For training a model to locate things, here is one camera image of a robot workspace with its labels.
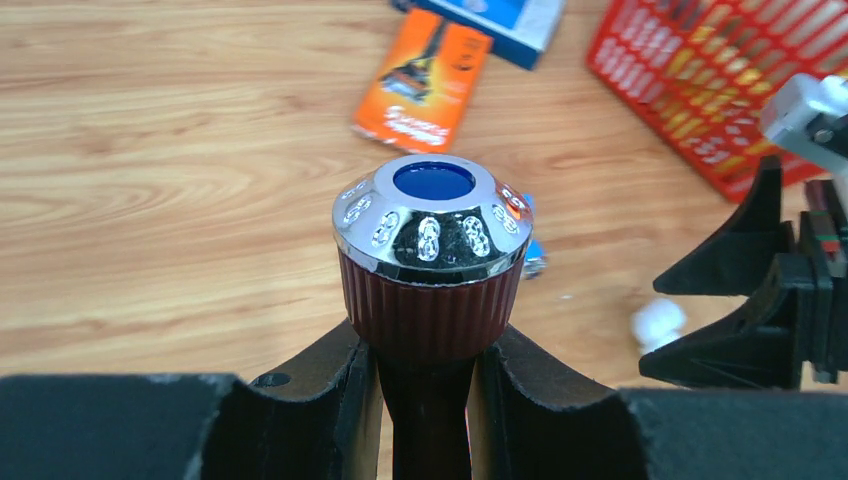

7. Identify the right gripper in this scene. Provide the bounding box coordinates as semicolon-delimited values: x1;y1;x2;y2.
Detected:
638;155;847;390

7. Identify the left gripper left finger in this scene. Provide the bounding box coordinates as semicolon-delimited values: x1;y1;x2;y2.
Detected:
1;323;382;479

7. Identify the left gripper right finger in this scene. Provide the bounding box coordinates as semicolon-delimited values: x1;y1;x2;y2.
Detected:
469;328;847;480

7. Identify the white pipe elbow fitting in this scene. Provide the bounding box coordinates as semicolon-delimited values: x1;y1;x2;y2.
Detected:
631;298;687;355

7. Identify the brown water faucet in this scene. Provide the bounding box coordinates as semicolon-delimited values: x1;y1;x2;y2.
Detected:
332;154;534;479

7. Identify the blue water faucet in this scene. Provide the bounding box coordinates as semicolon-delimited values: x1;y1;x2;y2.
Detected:
517;194;548;280

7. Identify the red plastic basket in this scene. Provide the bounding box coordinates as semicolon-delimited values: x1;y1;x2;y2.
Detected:
587;0;847;203

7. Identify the orange razor box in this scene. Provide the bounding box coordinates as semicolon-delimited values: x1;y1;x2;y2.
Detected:
352;8;493;154

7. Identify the blue white box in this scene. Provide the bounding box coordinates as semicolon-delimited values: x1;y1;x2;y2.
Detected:
389;0;567;71

